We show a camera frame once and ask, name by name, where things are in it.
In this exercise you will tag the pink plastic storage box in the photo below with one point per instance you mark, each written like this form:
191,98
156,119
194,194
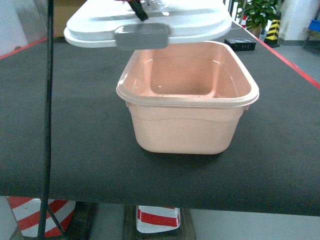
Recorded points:
186,98

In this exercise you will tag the white box lid grey latch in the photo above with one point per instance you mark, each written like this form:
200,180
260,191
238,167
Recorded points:
113,23

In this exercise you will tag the small black box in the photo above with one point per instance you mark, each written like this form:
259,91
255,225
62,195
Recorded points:
240,44

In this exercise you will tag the cardboard box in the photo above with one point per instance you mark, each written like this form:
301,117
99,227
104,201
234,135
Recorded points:
63,11

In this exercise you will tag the right red-white traffic cone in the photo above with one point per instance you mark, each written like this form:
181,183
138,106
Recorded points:
157,223

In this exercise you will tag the red-white traffic cone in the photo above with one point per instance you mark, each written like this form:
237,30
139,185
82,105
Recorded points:
65,219
243,22
157,223

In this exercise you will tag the far red-white traffic cone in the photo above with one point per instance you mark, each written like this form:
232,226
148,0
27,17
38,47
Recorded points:
243,22

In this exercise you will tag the yellow-black traffic cone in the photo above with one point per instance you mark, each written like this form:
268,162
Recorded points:
272,35

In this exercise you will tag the green potted plant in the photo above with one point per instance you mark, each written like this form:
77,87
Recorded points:
258,13

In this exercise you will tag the left red-white traffic cone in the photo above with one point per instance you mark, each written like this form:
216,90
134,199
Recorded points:
65,219

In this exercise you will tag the steel shelf with blue bins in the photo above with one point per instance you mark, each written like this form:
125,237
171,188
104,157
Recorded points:
312,35

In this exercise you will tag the red conveyor frame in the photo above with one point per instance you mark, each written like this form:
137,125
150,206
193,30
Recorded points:
294,61

